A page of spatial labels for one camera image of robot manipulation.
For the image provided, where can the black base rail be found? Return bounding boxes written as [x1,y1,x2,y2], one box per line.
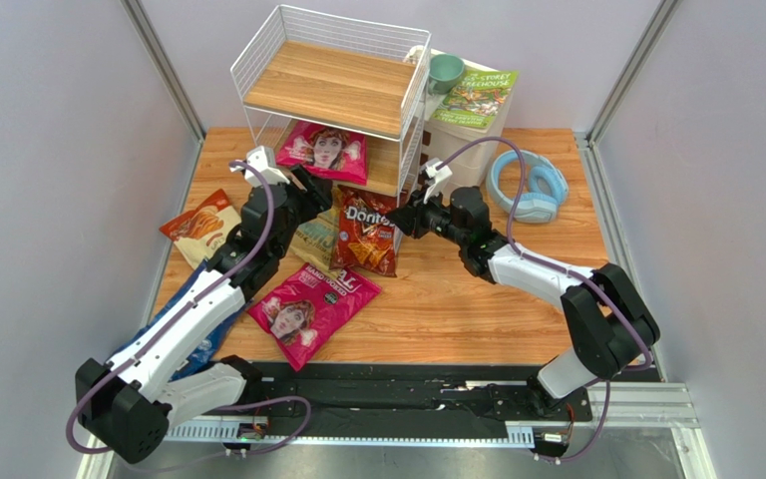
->
[239,362,599,440]

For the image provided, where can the green mug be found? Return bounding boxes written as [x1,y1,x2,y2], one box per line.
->
[428,54,466,95]

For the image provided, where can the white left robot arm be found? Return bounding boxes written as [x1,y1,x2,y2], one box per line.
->
[65,161,333,464]

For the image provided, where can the blue Doritos bag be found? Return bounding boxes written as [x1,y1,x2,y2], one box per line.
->
[113,259,249,381]

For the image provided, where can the white drawer cabinet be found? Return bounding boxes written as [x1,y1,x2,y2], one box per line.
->
[419,60,514,196]

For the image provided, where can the red Doritos bag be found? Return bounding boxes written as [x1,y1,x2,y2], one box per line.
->
[330,186,397,277]

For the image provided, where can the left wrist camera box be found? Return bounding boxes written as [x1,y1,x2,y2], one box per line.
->
[229,146,289,188]

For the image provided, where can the pink real chips bag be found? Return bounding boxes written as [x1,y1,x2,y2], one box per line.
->
[275,121,368,186]
[248,263,381,371]

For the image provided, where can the white wire wooden shelf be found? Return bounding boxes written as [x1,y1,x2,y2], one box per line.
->
[230,4,432,200]

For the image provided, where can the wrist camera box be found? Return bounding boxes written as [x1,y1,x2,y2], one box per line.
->
[420,158,452,204]
[229,146,289,188]

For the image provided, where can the pink cube adapter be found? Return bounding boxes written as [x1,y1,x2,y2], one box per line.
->
[403,45,425,65]

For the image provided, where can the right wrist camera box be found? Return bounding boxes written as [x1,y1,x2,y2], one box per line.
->
[420,158,452,204]

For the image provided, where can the cream orange chips bag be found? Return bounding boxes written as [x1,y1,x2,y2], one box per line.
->
[159,189,240,269]

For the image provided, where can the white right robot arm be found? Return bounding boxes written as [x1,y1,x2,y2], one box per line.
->
[386,187,660,417]

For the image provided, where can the green treehouse book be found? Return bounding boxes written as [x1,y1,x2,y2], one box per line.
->
[431,70,519,130]

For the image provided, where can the light blue headphones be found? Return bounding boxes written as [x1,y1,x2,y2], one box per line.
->
[485,150,569,224]

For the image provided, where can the tan kettle chips bag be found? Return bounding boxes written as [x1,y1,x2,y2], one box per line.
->
[289,188,342,276]

